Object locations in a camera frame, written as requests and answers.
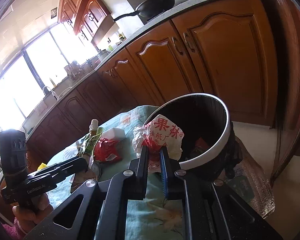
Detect wooden upper kitchen cabinets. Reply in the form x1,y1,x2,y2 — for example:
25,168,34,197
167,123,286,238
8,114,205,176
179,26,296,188
57,0,115,47

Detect white foam block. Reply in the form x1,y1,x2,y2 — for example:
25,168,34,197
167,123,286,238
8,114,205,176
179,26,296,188
101,127,126,140

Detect wooden kitchen cabinets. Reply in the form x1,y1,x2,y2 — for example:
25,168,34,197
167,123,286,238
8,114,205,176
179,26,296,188
57,0,115,47
26,0,277,163

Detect person's left hand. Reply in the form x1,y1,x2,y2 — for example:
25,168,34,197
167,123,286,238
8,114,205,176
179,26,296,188
12,194,53,233

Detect floral teal tablecloth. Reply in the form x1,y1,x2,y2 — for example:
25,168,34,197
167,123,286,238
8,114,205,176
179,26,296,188
99,105,183,239

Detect white lidded ceramic pot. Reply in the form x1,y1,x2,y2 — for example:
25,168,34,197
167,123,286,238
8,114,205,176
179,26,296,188
97,49,110,62

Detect wooden lower kitchen cabinets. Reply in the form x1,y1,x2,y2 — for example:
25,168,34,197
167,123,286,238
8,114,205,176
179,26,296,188
26,0,277,163

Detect green sauce bottle pouch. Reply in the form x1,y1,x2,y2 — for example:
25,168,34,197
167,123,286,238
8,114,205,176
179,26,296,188
77,119,103,169

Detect chrome sink faucet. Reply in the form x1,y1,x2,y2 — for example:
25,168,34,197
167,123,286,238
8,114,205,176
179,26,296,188
42,86,58,100

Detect white paper wrapper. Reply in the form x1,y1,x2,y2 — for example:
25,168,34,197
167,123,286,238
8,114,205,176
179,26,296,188
132,114,184,173

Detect crushed green soda can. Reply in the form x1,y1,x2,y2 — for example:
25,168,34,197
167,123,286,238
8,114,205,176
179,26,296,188
91,162,102,180

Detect white-rimmed black trash bin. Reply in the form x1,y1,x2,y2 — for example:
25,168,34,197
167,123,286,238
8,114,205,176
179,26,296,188
146,93,243,181

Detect black wok with handle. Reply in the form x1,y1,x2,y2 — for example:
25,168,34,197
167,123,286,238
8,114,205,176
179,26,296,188
114,0,175,22

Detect red snack bag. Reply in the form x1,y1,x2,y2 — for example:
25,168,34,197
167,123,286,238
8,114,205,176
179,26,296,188
93,138,122,163

